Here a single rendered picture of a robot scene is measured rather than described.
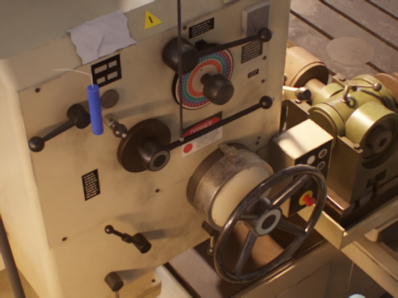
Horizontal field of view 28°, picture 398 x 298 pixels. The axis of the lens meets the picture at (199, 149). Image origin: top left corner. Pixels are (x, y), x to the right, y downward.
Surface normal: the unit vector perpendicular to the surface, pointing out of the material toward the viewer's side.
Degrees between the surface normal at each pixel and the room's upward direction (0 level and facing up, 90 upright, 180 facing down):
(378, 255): 0
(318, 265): 90
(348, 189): 90
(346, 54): 0
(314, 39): 0
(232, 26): 90
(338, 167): 90
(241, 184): 62
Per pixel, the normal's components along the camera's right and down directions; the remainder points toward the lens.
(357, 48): 0.00, -0.73
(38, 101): 0.60, 0.55
